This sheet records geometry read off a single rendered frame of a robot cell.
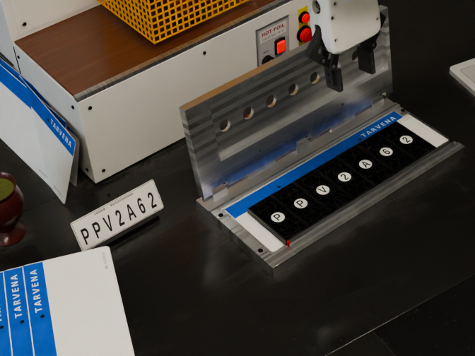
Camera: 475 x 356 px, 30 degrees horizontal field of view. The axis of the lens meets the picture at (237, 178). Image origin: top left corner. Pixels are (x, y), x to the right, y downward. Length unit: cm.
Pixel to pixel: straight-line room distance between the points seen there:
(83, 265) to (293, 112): 47
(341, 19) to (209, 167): 34
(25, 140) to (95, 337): 55
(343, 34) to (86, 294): 52
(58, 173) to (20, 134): 15
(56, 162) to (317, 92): 47
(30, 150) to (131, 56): 27
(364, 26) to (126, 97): 44
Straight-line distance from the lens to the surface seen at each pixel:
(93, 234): 147
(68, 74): 153
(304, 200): 148
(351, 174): 153
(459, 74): 181
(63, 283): 131
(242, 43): 163
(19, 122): 169
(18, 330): 127
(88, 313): 126
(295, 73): 152
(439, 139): 161
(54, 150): 158
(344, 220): 146
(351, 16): 130
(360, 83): 163
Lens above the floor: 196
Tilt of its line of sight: 43 degrees down
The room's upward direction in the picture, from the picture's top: 4 degrees counter-clockwise
